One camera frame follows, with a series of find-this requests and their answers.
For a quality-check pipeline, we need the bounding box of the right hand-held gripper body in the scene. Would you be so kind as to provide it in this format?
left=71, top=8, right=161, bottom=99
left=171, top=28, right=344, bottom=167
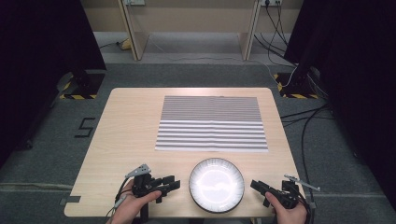
left=262, top=174, right=321, bottom=210

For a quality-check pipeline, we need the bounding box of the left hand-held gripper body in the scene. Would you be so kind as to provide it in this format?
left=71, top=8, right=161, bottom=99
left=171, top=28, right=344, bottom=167
left=125, top=163, right=163, bottom=204

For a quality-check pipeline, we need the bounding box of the white ribbed plate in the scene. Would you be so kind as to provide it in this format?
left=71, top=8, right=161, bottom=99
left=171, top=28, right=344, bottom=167
left=188, top=157, right=246, bottom=215

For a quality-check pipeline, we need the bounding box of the person's right hand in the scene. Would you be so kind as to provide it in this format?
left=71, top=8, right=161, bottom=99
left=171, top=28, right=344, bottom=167
left=264, top=190, right=309, bottom=224

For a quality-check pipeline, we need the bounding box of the person's left hand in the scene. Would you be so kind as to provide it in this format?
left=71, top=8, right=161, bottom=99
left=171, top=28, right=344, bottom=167
left=108, top=189, right=163, bottom=224

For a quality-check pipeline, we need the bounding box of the grey striped woven placemat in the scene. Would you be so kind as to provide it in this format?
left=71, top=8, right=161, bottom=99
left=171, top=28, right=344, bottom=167
left=154, top=95, right=269, bottom=153

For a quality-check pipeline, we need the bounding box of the grey tape strip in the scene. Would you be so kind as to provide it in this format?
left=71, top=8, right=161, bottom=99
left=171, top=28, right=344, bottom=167
left=59, top=195, right=81, bottom=206

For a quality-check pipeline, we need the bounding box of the black stand base striped tape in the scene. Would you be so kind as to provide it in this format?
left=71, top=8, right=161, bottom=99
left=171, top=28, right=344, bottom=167
left=58, top=70, right=106, bottom=101
left=273, top=72, right=321, bottom=100

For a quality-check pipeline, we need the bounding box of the black curtain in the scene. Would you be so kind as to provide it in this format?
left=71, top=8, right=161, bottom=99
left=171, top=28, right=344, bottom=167
left=0, top=0, right=107, bottom=171
left=283, top=0, right=396, bottom=213

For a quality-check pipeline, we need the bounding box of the small yellow floor object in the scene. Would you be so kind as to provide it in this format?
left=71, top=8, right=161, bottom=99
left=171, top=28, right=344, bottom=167
left=119, top=37, right=133, bottom=51

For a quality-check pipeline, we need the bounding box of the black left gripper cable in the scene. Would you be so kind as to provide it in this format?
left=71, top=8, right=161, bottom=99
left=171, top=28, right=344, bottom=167
left=114, top=177, right=134, bottom=203

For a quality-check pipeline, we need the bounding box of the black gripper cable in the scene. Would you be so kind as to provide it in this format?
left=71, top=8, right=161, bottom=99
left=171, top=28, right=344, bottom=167
left=114, top=177, right=134, bottom=203
left=292, top=183, right=316, bottom=224

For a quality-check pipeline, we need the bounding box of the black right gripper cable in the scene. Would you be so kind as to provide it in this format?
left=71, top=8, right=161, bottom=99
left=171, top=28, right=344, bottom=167
left=292, top=183, right=316, bottom=224

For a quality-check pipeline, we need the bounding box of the grey left gripper cable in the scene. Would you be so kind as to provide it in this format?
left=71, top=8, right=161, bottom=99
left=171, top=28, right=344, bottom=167
left=105, top=193, right=129, bottom=222

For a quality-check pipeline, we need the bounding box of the long black floor cable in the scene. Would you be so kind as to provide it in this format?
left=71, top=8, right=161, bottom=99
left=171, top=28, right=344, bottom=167
left=279, top=104, right=332, bottom=190

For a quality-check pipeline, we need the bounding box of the thin white floor cable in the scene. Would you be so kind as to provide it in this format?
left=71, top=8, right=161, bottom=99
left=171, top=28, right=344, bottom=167
left=148, top=34, right=298, bottom=88

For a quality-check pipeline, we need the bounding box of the bundle of black wall cables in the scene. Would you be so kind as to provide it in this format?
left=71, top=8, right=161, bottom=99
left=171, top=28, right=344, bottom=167
left=253, top=3, right=297, bottom=67

